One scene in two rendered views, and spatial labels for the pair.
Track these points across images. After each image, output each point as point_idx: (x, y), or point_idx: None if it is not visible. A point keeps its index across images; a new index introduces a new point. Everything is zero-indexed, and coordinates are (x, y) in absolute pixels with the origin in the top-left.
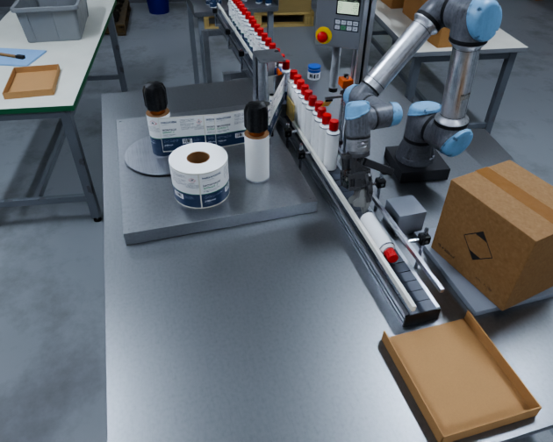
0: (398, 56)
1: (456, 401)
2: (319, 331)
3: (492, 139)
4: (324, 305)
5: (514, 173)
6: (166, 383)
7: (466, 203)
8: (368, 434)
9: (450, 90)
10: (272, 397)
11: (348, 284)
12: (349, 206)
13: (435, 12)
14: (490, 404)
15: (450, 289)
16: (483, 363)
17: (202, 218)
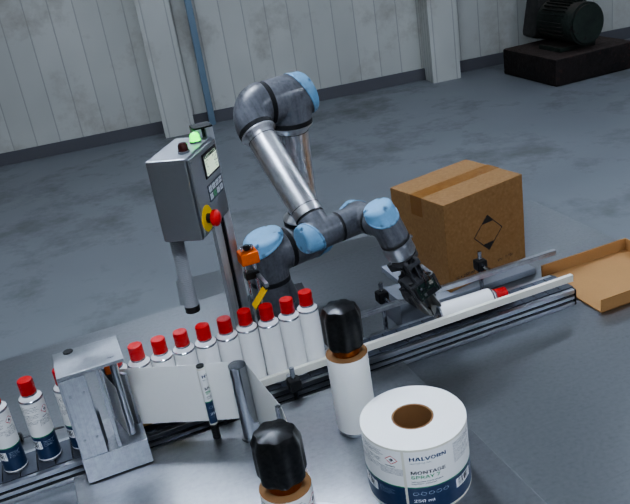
0: (296, 167)
1: None
2: (619, 346)
3: (206, 274)
4: (579, 349)
5: (415, 184)
6: None
7: (464, 209)
8: None
9: (309, 180)
10: None
11: (535, 338)
12: (423, 323)
13: (269, 112)
14: None
15: (505, 285)
16: (590, 267)
17: (494, 456)
